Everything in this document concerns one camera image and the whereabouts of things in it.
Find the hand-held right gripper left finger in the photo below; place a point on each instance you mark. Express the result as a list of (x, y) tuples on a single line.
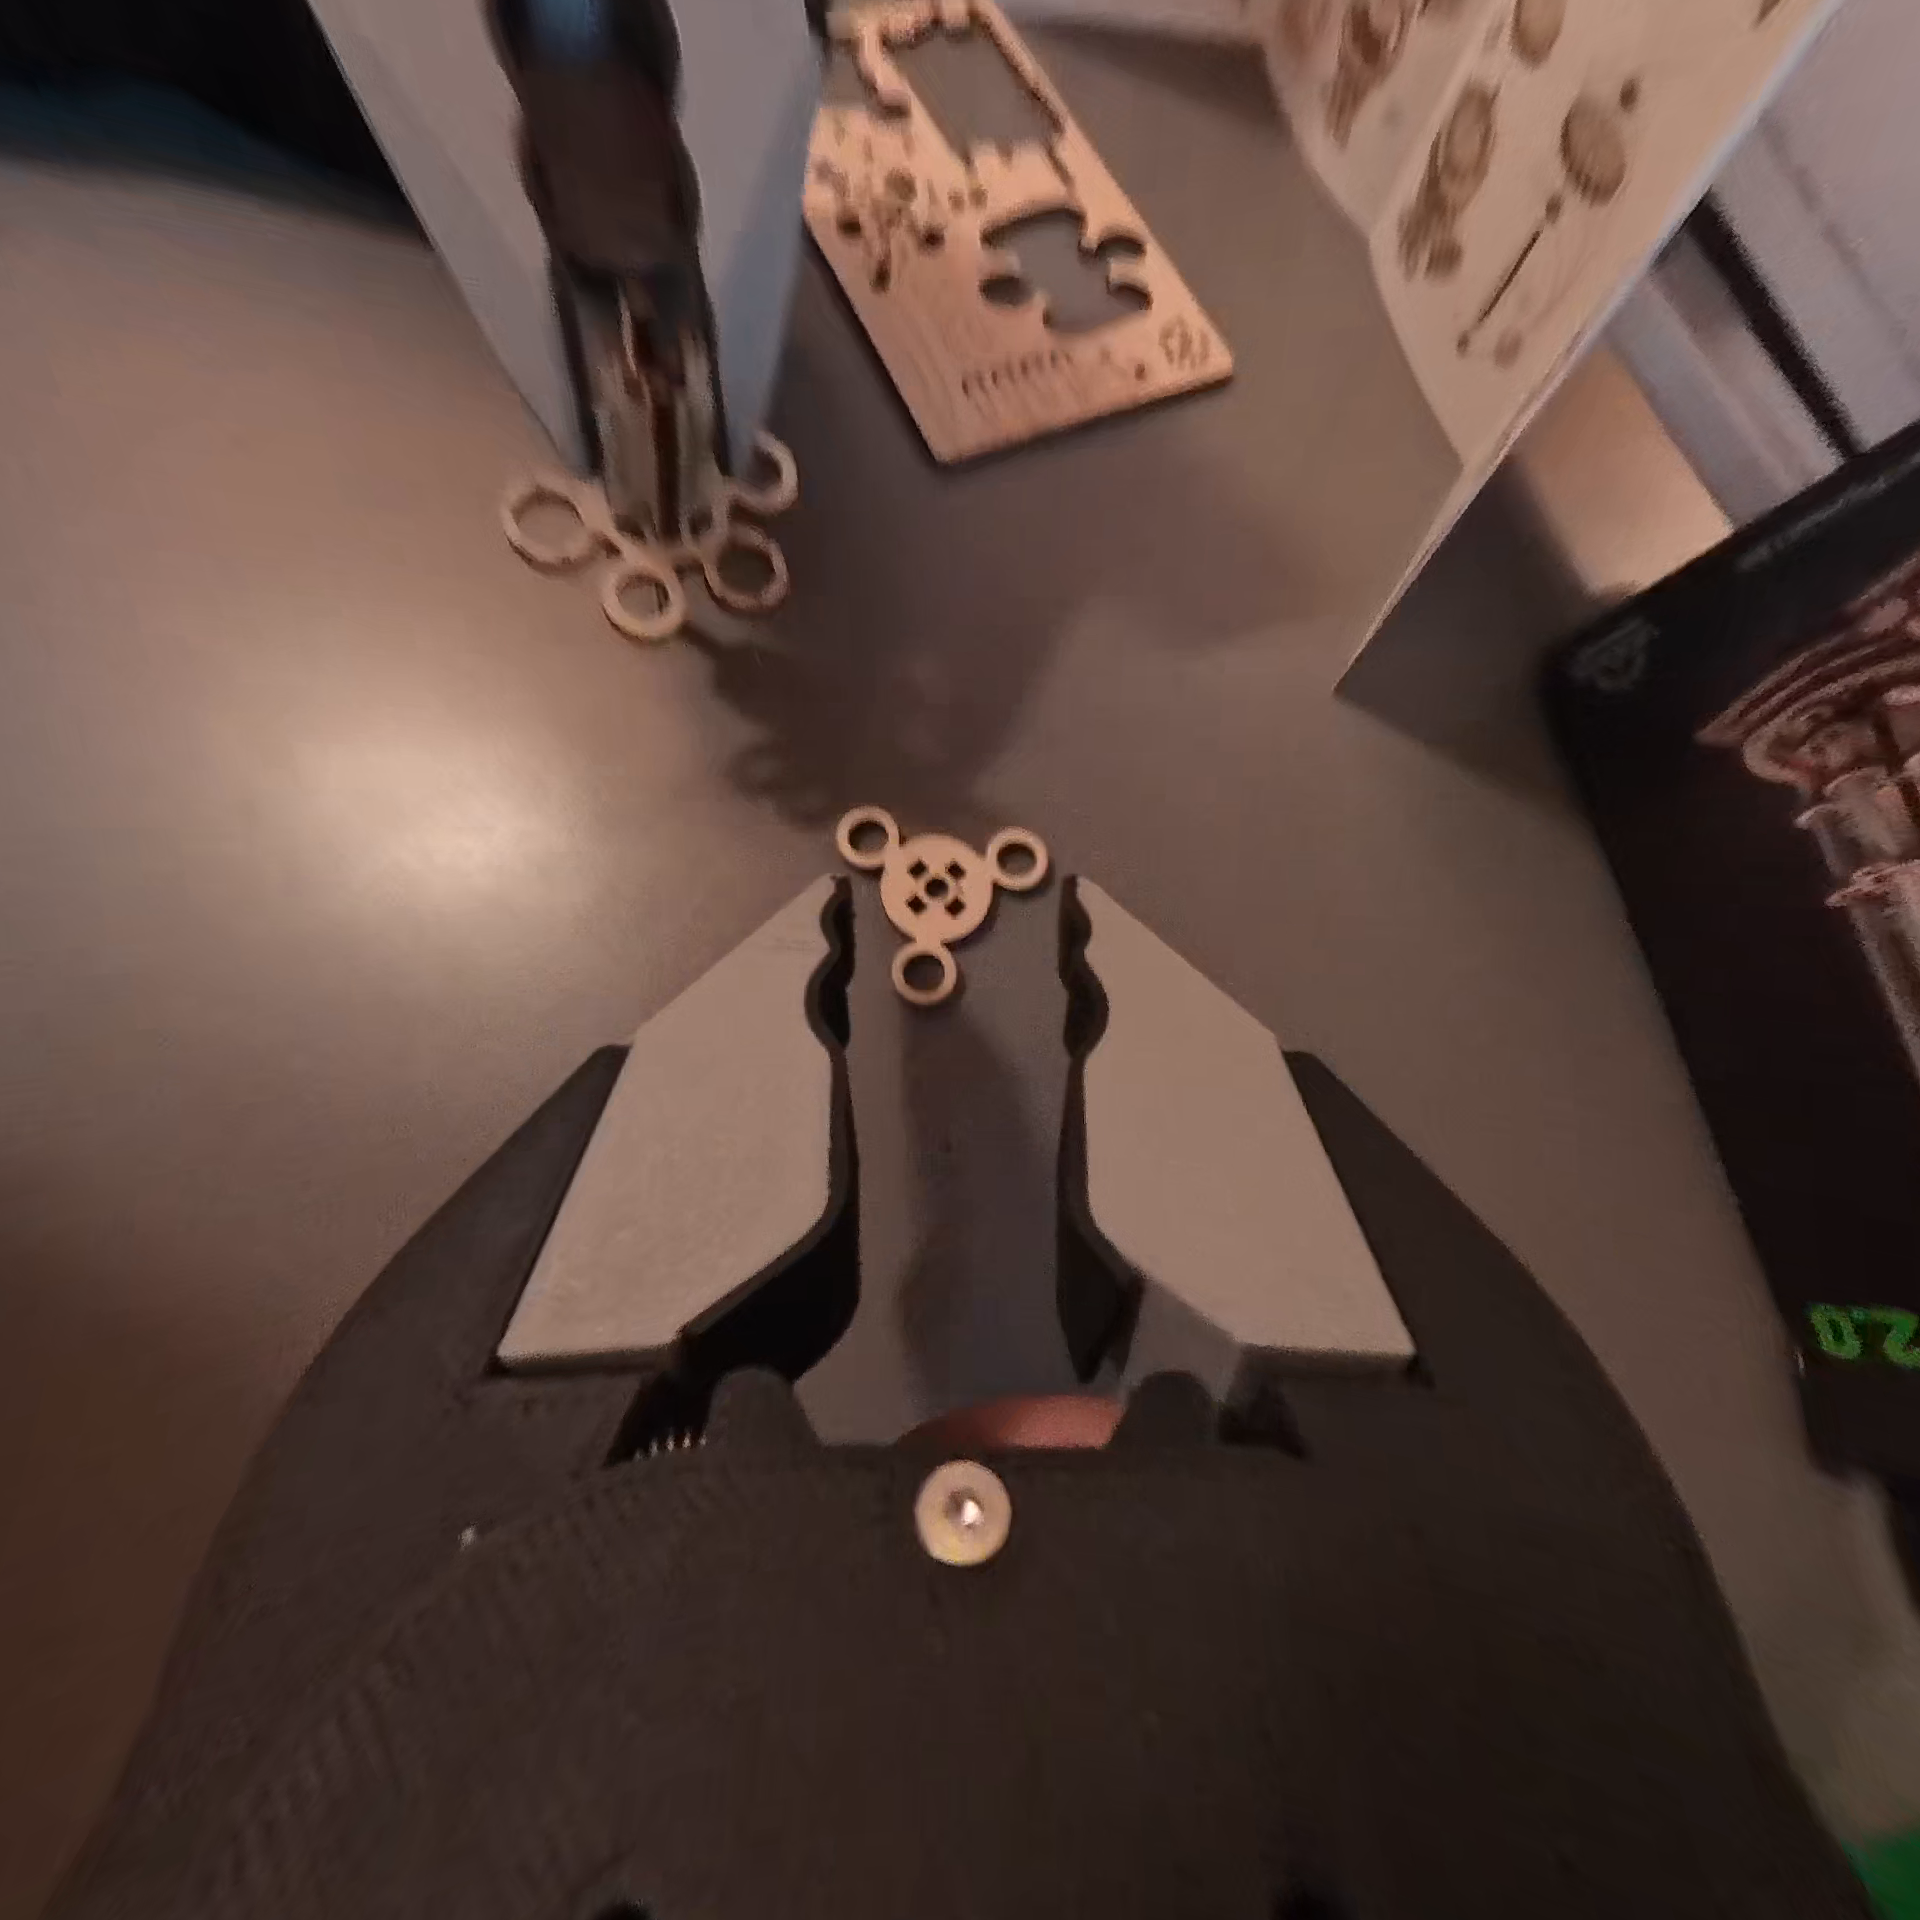
[(706, 1171)]

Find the folded assembly instruction leaflet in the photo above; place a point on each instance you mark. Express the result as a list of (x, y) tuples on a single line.
[(1500, 224)]

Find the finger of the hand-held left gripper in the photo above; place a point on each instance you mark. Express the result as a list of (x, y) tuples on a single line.
[(750, 180), (451, 136)]

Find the black model kit box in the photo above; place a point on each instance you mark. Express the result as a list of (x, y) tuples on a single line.
[(1724, 973)]

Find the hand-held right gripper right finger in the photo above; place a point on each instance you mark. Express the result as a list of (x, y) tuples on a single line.
[(1231, 1185)]

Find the laser-cut wooden parts sheet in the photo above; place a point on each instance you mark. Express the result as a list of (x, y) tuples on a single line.
[(962, 346)]

